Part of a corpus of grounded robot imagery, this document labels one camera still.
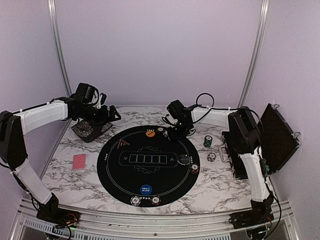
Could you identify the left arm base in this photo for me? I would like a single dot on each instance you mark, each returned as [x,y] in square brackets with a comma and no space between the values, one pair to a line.
[51,212]

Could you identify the black floral patterned pouch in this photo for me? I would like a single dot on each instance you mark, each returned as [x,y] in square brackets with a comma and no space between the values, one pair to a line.
[89,130]

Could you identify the green poker chip stack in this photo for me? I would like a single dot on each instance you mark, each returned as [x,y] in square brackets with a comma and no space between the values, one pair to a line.
[207,141]

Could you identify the orange big blind button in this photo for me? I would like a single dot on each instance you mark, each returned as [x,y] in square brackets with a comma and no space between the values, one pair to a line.
[150,133]

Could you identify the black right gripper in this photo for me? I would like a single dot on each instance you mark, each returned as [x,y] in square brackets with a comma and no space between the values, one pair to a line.
[173,135]

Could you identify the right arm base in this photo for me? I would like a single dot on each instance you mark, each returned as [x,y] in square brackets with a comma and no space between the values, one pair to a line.
[251,218]

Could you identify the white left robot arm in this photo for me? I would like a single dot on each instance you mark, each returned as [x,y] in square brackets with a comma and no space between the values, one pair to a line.
[14,126]

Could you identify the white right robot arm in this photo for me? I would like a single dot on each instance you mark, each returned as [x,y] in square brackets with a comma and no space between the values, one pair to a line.
[245,137]

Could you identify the black poker chip case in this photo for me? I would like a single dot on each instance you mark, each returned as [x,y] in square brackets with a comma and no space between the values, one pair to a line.
[278,145]

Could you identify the red triangular all-in marker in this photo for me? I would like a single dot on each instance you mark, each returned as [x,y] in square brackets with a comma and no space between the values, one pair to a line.
[122,143]

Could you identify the red playing card deck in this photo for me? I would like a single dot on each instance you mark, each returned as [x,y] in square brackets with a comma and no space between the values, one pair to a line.
[79,162]

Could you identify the round black poker mat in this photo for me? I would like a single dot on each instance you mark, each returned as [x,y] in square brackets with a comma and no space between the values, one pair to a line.
[147,161]

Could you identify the black dealer button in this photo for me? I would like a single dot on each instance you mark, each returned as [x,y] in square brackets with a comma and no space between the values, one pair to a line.
[183,160]

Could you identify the blue small blind button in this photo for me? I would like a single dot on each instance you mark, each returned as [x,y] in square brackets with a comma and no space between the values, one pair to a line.
[146,189]

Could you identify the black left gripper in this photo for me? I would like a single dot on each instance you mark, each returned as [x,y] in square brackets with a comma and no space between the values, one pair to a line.
[104,118]

